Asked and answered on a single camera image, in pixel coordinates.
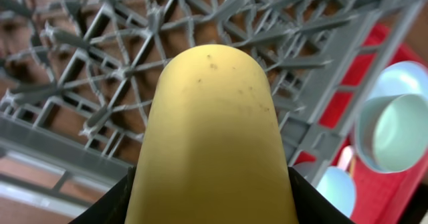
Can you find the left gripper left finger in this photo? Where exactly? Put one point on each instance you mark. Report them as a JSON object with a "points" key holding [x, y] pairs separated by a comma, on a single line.
{"points": [[111, 208]]}

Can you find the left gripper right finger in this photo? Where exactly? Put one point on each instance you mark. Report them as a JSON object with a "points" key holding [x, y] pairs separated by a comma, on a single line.
{"points": [[311, 206]]}

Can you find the light blue plate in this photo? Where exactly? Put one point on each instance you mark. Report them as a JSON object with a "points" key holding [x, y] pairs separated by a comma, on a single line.
{"points": [[405, 77]]}

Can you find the yellow cup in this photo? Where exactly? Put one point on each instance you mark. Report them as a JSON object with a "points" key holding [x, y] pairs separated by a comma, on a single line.
{"points": [[212, 150]]}

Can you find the green bowl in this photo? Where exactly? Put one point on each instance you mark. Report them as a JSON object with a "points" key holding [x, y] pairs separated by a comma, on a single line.
{"points": [[390, 133]]}

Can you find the light blue saucer bowl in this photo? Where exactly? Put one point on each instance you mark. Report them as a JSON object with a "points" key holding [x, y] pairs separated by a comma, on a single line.
{"points": [[332, 183]]}

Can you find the white plastic fork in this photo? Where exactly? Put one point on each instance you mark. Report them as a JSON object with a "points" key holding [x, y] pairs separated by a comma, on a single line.
{"points": [[345, 158]]}

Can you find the red serving tray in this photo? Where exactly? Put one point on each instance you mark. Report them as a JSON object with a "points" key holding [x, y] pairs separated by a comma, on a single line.
{"points": [[381, 198]]}

